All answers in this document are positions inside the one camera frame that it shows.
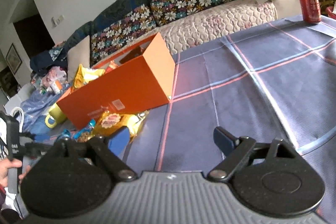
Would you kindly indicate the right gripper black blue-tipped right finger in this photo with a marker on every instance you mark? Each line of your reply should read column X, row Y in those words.
column 236, row 151

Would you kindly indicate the beige plain pillow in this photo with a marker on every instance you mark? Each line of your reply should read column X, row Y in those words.
column 79, row 54

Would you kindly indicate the white wall switch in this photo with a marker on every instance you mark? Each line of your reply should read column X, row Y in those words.
column 56, row 21

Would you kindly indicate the blue plaid tablecloth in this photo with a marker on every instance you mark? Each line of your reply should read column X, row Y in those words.
column 274, row 83

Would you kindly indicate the pink quilted sofa cover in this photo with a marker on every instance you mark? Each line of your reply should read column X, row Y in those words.
column 213, row 23

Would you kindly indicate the dark blue sofa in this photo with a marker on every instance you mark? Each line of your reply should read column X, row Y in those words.
column 42, row 62

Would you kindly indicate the blue cookie snack bag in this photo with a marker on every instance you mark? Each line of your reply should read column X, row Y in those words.
column 80, row 136

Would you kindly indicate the orange cardboard box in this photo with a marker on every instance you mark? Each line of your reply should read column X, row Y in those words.
column 142, row 81

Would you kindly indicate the yellow-green mug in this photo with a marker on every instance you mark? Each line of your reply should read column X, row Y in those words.
column 55, row 116

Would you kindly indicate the yellow chip bag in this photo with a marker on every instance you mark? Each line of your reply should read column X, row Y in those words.
column 85, row 75

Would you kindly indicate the left floral cushion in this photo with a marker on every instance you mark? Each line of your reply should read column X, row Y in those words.
column 120, row 33

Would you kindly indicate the red soda can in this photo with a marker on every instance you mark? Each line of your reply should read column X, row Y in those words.
column 311, row 12

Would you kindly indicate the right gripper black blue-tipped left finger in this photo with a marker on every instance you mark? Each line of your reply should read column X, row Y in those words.
column 106, row 151

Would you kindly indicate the person's left hand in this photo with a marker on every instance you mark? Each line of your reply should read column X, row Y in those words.
column 6, row 165

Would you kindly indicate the small framed wall picture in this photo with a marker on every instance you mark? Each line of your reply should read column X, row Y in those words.
column 13, row 59

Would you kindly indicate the yellow round-label snack bag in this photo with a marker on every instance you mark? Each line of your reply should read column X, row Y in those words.
column 109, row 122

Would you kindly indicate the blue striped bedding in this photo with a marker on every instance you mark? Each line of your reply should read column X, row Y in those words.
column 35, row 106

